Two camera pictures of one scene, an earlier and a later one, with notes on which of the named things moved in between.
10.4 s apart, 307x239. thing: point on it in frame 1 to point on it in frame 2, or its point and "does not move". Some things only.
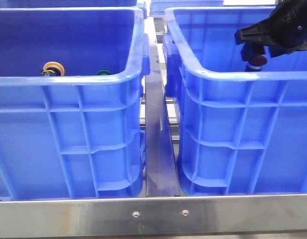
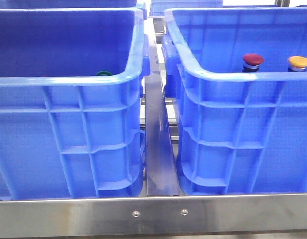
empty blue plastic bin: x=240 y=131 does not move
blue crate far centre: x=158 y=7 does not move
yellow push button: x=53 y=68 to x=298 y=63
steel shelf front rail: x=215 y=215 does not move
